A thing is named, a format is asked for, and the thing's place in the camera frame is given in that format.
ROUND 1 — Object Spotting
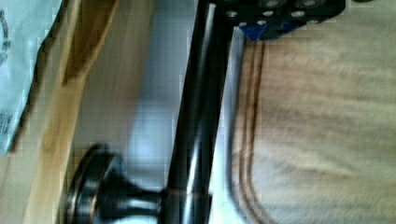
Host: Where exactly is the black drawer handle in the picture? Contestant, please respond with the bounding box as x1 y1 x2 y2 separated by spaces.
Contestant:
63 0 233 224

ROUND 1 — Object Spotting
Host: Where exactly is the wooden cutting board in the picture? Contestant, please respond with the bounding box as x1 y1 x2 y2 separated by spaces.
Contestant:
232 0 396 224

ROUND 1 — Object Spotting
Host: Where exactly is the chip bag in drawer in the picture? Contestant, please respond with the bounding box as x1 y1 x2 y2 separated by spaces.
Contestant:
0 0 63 155

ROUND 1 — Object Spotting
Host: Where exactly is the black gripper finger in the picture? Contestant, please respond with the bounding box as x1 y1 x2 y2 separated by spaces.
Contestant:
214 0 347 41

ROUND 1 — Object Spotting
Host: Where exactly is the wooden drawer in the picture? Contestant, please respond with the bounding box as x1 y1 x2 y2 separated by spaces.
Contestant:
0 0 195 224

